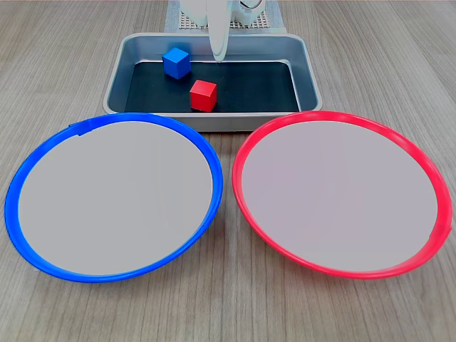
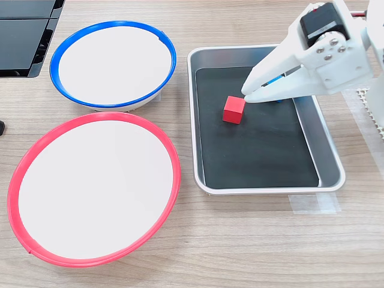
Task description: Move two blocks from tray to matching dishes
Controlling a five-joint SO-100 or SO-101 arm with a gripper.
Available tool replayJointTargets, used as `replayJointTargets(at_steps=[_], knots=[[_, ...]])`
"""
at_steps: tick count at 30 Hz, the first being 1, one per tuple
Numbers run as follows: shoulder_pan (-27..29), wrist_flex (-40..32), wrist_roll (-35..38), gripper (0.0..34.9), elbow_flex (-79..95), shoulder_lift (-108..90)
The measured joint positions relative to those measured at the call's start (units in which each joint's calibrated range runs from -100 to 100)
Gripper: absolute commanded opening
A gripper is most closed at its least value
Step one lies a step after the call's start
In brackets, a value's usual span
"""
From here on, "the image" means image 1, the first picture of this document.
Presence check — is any steel tray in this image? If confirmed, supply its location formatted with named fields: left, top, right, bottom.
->
left=103, top=32, right=323, bottom=133

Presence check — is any blue cube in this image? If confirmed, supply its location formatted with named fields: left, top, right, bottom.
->
left=161, top=47, right=192, bottom=80

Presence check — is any red cube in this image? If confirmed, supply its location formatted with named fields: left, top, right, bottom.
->
left=189, top=79, right=218, bottom=113

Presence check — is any blue-rimmed white plate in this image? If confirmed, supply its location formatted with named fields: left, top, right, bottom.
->
left=4, top=112, right=224, bottom=284

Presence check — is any red-rimmed white plate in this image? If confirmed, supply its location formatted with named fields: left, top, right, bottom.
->
left=232, top=110, right=453, bottom=281

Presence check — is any pale perforated base plate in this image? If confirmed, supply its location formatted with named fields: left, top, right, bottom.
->
left=164, top=0, right=288, bottom=35

